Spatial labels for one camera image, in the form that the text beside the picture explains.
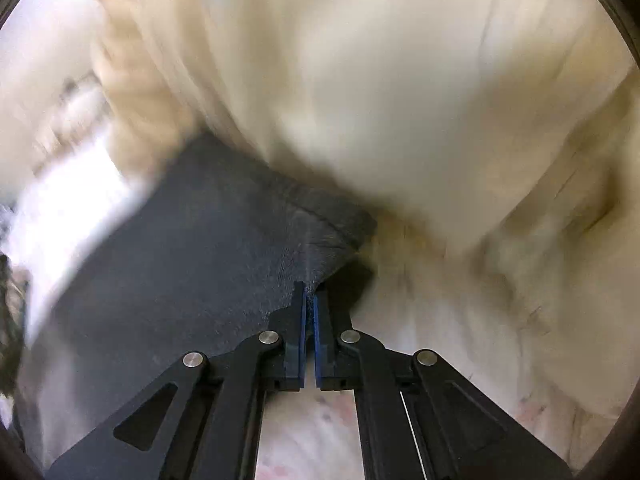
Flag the dark grey denim pants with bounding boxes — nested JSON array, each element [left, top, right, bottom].
[[15, 133, 375, 469]]

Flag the white floral bed sheet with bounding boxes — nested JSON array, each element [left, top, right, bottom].
[[0, 123, 576, 480]]

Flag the cream yellow duvet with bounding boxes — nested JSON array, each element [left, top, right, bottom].
[[93, 0, 639, 469]]

